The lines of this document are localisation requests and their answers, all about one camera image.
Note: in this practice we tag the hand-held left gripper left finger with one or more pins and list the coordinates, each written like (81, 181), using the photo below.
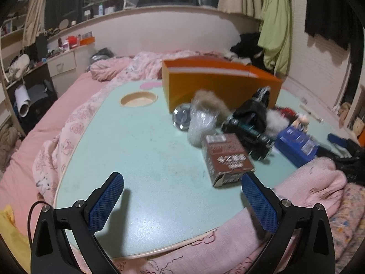
(107, 202)

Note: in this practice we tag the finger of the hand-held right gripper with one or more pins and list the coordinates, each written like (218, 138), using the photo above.
(336, 139)
(332, 154)

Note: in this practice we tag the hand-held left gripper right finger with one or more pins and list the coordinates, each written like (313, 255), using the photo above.
(259, 205)

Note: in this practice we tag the small cream doll figure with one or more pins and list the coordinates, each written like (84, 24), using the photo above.
(302, 121)

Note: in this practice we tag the blue box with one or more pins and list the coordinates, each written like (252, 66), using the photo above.
(290, 148)

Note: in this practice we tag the brown drink carton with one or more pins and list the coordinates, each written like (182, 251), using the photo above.
(228, 155)

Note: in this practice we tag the grey-white fluffy scrunchie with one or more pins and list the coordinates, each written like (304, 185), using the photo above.
(275, 121)

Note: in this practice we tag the clear plastic bag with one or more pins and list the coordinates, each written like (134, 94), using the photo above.
(199, 128)

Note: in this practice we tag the brown fuzzy scrunchie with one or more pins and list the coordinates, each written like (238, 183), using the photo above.
(212, 102)

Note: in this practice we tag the orange cardboard box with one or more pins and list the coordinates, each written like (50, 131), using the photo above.
(214, 91)

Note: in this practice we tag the red container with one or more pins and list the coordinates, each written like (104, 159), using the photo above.
(73, 42)

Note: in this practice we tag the pastel floral quilt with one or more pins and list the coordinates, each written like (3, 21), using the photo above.
(350, 214)

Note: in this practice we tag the pink rose-patterned duvet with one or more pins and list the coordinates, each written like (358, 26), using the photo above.
(74, 131)

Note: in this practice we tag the yellow cloth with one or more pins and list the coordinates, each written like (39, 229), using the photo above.
(11, 234)

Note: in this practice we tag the mint green bed tray table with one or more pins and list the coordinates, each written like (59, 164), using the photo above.
(42, 114)

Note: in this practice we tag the light green hanging garment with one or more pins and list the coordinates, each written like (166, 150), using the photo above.
(275, 28)

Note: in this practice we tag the black hanging garment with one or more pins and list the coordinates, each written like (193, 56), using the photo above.
(330, 11)

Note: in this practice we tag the pile of black clothes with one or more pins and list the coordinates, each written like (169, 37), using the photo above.
(245, 48)

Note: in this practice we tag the white paper roll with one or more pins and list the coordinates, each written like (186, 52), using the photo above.
(22, 100)

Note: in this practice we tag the white desk drawer unit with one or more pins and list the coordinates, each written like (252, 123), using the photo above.
(61, 62)

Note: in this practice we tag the grey black bag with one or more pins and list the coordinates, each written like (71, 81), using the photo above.
(102, 54)

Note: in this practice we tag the small orange box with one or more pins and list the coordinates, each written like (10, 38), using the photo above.
(87, 41)

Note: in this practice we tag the beige bag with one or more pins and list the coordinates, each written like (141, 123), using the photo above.
(18, 65)

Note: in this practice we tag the white shelf unit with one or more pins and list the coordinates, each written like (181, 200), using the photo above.
(5, 71)

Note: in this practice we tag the black monitor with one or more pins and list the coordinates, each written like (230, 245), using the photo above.
(42, 47)

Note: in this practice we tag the round beige mirror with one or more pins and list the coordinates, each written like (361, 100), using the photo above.
(64, 23)

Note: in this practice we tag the white bottle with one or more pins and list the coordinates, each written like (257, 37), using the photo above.
(100, 10)

